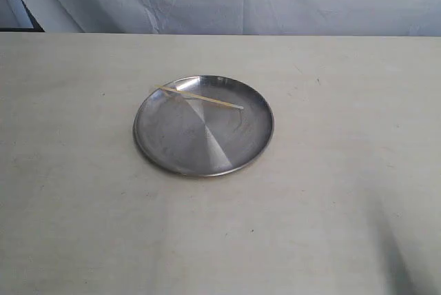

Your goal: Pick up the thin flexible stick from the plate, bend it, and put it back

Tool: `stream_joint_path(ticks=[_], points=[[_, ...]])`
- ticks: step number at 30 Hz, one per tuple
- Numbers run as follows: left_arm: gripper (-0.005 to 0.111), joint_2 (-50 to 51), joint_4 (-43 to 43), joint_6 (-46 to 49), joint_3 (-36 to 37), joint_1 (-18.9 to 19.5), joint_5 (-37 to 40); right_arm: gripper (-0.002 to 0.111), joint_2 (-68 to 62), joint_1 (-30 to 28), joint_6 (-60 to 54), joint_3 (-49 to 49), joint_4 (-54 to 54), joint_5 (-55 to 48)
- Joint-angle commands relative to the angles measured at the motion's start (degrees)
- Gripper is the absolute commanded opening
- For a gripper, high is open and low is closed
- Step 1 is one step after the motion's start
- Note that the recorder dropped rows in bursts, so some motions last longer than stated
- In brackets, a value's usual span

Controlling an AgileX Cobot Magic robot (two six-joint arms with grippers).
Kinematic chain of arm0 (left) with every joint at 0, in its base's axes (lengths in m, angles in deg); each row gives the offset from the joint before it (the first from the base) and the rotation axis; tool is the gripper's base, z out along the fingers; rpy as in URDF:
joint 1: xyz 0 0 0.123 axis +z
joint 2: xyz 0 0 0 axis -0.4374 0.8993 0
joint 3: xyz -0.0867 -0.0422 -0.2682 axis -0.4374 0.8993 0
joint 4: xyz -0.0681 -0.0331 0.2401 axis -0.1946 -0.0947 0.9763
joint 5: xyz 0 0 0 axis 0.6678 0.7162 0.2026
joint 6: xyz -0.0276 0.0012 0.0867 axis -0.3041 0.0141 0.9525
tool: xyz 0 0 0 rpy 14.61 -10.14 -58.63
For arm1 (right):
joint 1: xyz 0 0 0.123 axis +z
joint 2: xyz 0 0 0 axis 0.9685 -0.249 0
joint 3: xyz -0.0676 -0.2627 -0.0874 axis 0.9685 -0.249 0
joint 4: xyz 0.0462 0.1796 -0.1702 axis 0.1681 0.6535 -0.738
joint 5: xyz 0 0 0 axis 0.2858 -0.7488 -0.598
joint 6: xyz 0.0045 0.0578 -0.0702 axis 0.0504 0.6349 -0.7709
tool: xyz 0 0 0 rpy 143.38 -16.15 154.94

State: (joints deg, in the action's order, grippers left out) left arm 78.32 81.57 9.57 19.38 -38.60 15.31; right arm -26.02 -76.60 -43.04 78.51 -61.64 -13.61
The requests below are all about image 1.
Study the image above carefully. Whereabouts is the round stainless steel plate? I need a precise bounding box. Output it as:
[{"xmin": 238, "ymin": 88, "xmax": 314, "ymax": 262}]
[{"xmin": 132, "ymin": 75, "xmax": 274, "ymax": 177}]

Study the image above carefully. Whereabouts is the dark panel behind table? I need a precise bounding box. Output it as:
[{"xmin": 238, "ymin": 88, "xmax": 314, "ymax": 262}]
[{"xmin": 1, "ymin": 0, "xmax": 44, "ymax": 32}]

